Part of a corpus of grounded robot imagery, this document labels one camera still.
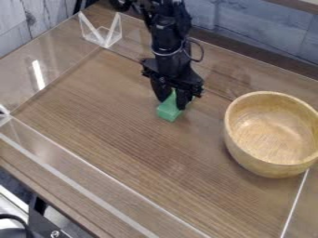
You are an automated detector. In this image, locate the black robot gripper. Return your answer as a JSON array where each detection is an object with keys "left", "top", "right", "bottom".
[{"left": 141, "top": 55, "right": 204, "bottom": 111}]

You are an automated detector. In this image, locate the green rectangular block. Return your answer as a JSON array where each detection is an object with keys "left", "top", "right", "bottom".
[{"left": 157, "top": 90, "right": 194, "bottom": 123}]

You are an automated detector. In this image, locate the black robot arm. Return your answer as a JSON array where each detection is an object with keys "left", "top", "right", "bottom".
[{"left": 110, "top": 0, "right": 204, "bottom": 111}]

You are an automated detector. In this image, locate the wooden bowl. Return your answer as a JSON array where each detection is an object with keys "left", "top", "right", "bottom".
[{"left": 224, "top": 91, "right": 318, "bottom": 179}]

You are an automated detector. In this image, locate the black metal table leg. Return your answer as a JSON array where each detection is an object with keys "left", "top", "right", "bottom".
[{"left": 27, "top": 194, "right": 89, "bottom": 238}]

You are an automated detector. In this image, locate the clear acrylic corner bracket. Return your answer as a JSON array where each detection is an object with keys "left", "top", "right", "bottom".
[{"left": 79, "top": 12, "right": 122, "bottom": 48}]

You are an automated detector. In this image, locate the black cable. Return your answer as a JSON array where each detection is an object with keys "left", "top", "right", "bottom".
[{"left": 0, "top": 214, "right": 37, "bottom": 238}]

